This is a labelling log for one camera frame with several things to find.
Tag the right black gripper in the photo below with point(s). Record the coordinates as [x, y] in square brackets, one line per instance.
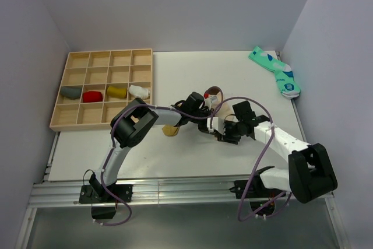
[227, 138]

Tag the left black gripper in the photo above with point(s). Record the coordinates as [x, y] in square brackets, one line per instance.
[204, 127]

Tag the mustard yellow sock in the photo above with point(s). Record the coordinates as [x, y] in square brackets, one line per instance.
[116, 92]
[170, 131]

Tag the cream and brown striped sock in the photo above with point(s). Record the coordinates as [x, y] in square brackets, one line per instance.
[224, 111]

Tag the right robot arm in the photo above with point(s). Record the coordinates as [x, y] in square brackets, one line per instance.
[309, 173]

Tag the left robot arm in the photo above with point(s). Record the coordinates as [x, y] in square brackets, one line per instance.
[128, 128]

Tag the white rolled sock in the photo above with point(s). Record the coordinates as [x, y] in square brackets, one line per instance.
[139, 92]

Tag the teal patterned sock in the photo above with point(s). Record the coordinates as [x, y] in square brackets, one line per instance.
[283, 73]

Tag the mustard yellow rolled sock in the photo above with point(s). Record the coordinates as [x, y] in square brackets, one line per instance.
[116, 92]

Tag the wooden compartment tray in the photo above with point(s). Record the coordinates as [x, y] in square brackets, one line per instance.
[97, 70]

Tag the red rolled sock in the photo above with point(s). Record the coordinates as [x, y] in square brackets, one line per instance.
[92, 97]

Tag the grey rolled sock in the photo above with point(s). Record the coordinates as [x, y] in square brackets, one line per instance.
[71, 93]

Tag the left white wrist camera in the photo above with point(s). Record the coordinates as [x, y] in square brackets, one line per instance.
[211, 100]

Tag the aluminium mounting rail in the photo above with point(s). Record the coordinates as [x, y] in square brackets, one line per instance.
[154, 191]

